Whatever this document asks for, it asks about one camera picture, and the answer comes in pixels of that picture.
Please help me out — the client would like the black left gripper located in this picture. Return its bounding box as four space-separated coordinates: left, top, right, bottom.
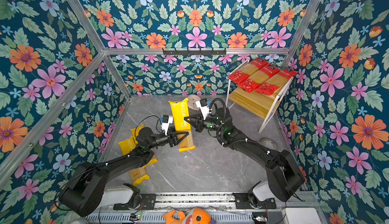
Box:
146 126 188 151

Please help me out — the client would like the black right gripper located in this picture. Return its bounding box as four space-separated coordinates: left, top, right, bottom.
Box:
185 114 226 135

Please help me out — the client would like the yellow pasta bag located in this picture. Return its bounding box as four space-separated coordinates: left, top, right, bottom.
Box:
169 98 196 152
129 167 150 186
119 125 145 155

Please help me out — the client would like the red spaghetti bag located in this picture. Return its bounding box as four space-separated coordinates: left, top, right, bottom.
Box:
238 64 280 93
228 58 268 84
255 69 297 96

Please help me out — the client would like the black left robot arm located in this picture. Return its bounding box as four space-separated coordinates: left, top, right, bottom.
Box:
59 126 189 217

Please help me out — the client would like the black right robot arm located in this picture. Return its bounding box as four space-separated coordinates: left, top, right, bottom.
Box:
183 98 305 202

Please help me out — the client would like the wooden two-tier shelf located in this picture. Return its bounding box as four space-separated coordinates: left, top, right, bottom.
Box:
226 62 295 133

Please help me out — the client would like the clear tape roll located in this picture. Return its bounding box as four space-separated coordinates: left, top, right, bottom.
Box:
259 138 278 151

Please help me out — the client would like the orange plush fish toy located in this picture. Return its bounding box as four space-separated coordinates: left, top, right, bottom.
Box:
163 208 217 224

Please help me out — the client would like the white box bottom right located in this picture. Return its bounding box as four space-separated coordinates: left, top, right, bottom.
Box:
282 207 328 224

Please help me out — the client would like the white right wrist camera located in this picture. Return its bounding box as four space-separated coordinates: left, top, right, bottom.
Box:
195 98 211 120

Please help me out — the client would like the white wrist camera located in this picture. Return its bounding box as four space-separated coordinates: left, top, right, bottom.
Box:
195 98 211 120
161 115 174 135

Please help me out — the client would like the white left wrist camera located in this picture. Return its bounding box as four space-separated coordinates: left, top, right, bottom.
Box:
161 115 174 135

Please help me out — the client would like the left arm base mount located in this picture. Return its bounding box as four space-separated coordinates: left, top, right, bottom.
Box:
113 193 157 210

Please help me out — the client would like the black wall hook rail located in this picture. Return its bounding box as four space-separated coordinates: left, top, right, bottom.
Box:
162 48 227 56

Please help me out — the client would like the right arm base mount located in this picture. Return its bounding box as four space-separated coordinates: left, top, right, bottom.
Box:
233 193 277 210

